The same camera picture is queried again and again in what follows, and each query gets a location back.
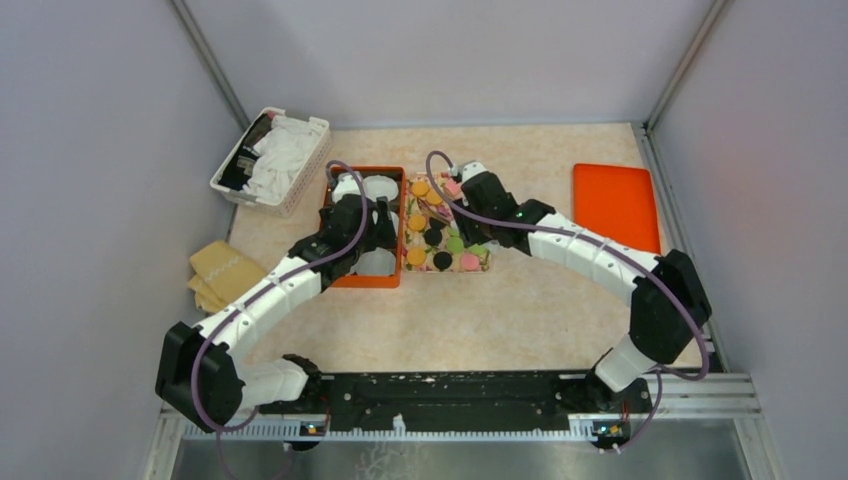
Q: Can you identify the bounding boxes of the yellow folded cloth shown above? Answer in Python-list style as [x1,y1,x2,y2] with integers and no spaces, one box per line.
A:
[187,240,268,314]

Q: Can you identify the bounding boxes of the white plastic basket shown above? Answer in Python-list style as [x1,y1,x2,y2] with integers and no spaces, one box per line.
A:
[209,107,331,218]

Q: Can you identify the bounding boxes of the yellow cookie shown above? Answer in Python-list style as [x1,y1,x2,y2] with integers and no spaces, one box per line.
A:
[405,247,428,267]
[425,189,443,207]
[410,181,430,198]
[407,214,428,232]

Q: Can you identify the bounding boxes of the paper cup front right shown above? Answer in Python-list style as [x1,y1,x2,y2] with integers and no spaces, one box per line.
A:
[352,248,396,277]

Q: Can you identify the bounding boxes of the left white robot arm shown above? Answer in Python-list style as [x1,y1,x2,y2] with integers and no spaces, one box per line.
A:
[154,194,398,433]

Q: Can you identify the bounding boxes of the paper cup back right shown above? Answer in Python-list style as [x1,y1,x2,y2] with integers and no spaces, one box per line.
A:
[363,175,400,202]

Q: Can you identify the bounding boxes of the white cloth in basket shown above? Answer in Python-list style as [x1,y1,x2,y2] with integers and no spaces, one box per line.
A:
[242,114,324,204]

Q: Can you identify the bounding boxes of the pink cookie back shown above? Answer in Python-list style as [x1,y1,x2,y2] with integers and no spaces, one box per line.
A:
[443,179,462,198]

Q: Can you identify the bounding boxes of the orange cookie box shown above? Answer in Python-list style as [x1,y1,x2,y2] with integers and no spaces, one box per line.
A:
[333,165,406,289]

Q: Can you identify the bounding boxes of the orange box lid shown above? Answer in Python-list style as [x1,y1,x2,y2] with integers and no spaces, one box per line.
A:
[572,163,662,254]

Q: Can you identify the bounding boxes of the metal tongs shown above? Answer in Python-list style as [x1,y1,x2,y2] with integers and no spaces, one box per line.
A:
[422,205,455,225]

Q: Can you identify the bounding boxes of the floral serving tray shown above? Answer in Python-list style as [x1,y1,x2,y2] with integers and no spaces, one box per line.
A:
[401,172,493,273]

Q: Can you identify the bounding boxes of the black cookie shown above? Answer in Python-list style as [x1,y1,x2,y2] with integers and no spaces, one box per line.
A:
[429,218,447,230]
[423,228,443,247]
[432,251,453,271]

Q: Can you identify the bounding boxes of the paper cup middle right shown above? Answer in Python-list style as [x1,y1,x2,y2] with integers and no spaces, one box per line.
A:
[372,211,399,239]

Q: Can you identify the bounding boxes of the black cookie front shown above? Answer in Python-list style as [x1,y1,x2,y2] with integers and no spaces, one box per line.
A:
[432,251,453,271]

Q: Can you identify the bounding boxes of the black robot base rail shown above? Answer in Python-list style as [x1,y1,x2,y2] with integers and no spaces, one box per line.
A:
[259,370,652,433]

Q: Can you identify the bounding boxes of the green cookie lower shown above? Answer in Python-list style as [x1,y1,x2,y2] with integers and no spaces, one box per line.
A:
[445,236,465,254]

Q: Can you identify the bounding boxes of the paper cup back left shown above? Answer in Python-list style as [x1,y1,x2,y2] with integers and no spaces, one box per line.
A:
[331,173,364,204]

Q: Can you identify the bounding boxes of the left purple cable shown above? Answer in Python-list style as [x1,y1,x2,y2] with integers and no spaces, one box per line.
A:
[190,160,370,480]

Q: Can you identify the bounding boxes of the pink cookie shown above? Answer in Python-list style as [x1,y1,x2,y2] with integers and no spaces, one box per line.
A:
[460,253,481,272]
[443,179,462,198]

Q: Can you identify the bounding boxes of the pink cookie front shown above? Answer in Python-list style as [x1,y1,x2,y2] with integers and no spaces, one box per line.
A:
[460,253,481,272]

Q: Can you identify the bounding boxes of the dark item in basket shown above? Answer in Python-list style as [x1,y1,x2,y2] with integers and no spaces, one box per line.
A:
[213,113,273,191]

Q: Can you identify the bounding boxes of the green cookie right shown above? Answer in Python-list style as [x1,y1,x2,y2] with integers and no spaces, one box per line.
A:
[467,245,489,257]

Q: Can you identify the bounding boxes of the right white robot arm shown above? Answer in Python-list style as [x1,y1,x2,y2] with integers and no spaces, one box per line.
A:
[450,161,712,412]

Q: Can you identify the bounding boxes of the paper cup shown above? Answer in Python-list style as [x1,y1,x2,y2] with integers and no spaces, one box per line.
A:
[363,175,400,202]
[331,173,364,204]
[352,248,396,277]
[372,211,399,239]

